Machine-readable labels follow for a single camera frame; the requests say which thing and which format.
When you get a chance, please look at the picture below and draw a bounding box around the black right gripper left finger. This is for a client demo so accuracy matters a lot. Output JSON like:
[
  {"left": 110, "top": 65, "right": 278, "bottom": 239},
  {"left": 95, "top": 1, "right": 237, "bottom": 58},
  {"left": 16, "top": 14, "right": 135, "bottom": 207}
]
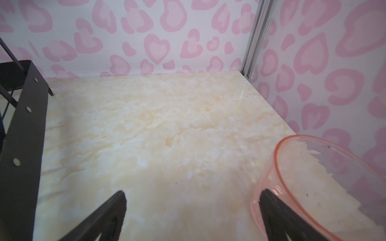
[{"left": 61, "top": 190, "right": 127, "bottom": 241}]

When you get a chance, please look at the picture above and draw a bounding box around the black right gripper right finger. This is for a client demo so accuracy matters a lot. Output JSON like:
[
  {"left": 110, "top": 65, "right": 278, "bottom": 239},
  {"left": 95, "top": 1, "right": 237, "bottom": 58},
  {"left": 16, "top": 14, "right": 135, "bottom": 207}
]
[{"left": 259, "top": 189, "right": 328, "bottom": 241}]

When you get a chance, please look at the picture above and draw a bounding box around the clear pink plastic cup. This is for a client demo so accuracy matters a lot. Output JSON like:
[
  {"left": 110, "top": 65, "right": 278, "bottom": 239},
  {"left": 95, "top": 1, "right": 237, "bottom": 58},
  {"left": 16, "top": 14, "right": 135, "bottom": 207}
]
[{"left": 251, "top": 135, "right": 386, "bottom": 241}]

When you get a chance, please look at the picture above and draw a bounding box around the black wire dish rack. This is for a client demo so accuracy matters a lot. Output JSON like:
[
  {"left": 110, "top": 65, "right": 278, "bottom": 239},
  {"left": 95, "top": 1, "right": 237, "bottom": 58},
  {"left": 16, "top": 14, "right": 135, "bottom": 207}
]
[{"left": 1, "top": 41, "right": 53, "bottom": 241}]

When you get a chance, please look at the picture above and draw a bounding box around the aluminium corner frame right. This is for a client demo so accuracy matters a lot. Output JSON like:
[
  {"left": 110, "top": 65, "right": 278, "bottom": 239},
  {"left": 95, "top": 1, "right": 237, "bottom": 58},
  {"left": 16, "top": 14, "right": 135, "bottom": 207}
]
[{"left": 240, "top": 0, "right": 280, "bottom": 82}]

